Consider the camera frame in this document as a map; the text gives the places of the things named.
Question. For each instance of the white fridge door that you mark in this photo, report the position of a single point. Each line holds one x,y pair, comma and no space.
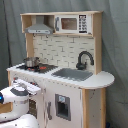
63,106

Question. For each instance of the black toy faucet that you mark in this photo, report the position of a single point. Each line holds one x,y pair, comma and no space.
82,63

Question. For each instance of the white oven door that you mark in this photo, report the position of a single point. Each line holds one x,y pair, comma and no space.
36,108

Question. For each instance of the grey toy sink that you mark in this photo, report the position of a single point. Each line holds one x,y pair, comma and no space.
72,74

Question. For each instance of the toy microwave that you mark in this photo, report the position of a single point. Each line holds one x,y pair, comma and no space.
74,24

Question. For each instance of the wooden toy kitchen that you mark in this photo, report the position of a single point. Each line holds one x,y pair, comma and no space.
62,50

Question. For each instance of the grey range hood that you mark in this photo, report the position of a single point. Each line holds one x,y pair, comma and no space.
39,27

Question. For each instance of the silver toy pot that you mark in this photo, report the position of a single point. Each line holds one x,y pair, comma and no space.
31,61

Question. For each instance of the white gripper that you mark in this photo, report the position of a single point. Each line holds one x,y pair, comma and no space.
32,89

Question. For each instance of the black toy stovetop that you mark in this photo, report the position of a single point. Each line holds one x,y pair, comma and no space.
41,68

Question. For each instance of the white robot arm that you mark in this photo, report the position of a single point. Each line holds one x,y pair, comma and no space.
18,95

